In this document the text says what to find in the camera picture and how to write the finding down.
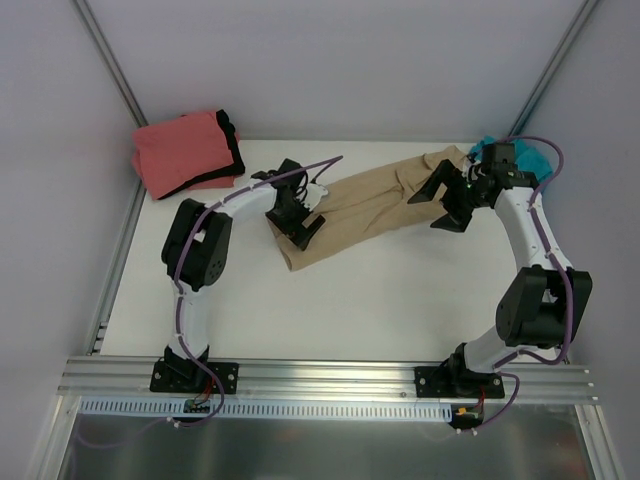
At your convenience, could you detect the folded black t shirt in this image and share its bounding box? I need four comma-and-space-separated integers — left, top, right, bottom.
156, 109, 246, 200

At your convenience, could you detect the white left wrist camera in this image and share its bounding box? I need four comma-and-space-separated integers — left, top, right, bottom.
298, 183, 329, 211

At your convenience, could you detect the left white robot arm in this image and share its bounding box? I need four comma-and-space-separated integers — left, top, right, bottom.
150, 159, 328, 393

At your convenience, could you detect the aluminium mounting rail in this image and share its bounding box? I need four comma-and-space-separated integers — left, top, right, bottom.
57, 355, 600, 405

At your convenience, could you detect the beige t shirt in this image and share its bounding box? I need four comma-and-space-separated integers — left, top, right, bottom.
271, 145, 466, 271

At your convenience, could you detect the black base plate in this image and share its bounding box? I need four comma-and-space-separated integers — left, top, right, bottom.
414, 366, 505, 399
149, 358, 239, 395

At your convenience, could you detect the folded pink t shirt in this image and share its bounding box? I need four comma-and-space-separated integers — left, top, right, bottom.
132, 109, 246, 200

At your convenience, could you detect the purple cable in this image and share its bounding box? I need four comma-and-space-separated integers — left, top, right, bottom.
172, 154, 345, 429
452, 135, 572, 435

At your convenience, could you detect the right corner aluminium post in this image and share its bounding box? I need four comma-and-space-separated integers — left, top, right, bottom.
508, 0, 602, 136

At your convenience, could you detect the teal t shirt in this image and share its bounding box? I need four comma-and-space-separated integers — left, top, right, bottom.
469, 136, 553, 182

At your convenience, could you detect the left corner aluminium post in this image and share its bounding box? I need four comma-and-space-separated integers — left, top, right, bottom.
70, 0, 148, 127

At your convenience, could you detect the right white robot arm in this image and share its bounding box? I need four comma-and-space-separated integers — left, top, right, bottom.
410, 142, 593, 399

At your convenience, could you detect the white slotted cable duct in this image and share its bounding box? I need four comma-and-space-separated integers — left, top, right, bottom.
78, 396, 452, 423

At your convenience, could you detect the corner aluminium post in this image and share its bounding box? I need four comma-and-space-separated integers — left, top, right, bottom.
508, 0, 602, 136
70, 0, 148, 127

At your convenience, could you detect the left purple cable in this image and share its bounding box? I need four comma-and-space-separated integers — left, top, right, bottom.
172, 154, 345, 429

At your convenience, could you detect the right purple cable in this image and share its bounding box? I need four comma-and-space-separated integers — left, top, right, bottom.
452, 135, 572, 435

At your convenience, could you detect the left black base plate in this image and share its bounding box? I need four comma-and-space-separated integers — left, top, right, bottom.
149, 358, 239, 395

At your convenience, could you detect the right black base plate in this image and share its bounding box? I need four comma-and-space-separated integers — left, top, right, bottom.
414, 366, 505, 399

